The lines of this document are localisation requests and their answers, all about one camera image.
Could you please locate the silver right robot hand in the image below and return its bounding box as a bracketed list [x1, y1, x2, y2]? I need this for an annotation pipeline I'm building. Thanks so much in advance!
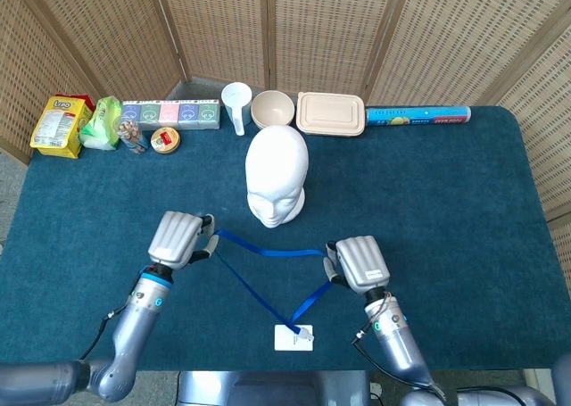
[323, 235, 390, 295]

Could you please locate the round yellow tin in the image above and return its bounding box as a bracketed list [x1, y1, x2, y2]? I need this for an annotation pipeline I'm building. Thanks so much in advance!
[150, 127, 182, 154]

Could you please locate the green and white plastic bag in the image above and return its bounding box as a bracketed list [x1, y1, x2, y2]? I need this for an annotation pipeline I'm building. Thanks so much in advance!
[79, 95, 123, 151]

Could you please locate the pastel tissue pack row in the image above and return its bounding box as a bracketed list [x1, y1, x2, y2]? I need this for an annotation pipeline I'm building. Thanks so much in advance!
[120, 99, 222, 132]

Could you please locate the blue food wrap roll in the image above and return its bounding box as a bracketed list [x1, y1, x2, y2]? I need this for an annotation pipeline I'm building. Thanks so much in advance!
[365, 105, 473, 128]

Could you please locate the teal table cloth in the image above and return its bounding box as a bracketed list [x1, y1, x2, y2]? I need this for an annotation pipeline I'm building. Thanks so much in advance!
[0, 105, 571, 372]

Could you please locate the grey robot torso base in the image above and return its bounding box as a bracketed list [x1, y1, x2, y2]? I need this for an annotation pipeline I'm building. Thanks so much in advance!
[176, 369, 371, 406]

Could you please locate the wicker folding screen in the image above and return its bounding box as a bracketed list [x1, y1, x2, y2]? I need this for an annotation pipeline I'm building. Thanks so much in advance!
[0, 0, 571, 269]

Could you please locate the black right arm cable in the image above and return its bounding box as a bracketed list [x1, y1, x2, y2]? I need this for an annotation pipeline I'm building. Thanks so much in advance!
[351, 292, 447, 401]

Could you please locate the pale blue handled cup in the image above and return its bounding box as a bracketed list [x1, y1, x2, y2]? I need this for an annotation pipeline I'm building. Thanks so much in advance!
[220, 82, 253, 137]

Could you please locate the blue lanyard strap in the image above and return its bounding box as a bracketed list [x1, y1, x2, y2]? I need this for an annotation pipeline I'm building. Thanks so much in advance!
[212, 229, 334, 336]

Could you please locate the beige lidded lunch box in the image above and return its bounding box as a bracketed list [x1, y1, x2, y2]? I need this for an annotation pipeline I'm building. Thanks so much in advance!
[295, 91, 367, 137]

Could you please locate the beige bowl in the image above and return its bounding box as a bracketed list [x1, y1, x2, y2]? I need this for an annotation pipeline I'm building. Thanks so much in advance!
[250, 89, 296, 128]

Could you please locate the white foam mannequin head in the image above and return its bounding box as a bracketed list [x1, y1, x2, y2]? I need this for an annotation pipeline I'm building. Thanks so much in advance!
[245, 125, 310, 229]

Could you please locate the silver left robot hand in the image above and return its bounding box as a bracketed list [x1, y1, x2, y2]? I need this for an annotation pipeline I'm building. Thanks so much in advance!
[146, 211, 219, 271]

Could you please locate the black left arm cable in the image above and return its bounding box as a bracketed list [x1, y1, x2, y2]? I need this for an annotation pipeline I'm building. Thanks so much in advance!
[79, 305, 130, 362]

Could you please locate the yellow snack bag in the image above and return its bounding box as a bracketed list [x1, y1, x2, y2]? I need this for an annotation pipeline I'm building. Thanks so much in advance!
[29, 94, 96, 160]

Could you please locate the white ID badge card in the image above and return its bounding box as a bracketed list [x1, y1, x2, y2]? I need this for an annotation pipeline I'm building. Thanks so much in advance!
[273, 323, 315, 352]

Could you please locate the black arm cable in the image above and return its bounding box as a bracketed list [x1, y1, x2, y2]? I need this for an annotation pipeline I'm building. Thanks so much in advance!
[351, 292, 447, 401]
[79, 305, 130, 362]

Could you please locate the clear jar of sticks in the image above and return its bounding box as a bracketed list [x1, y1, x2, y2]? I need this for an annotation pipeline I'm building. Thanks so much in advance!
[117, 119, 150, 155]

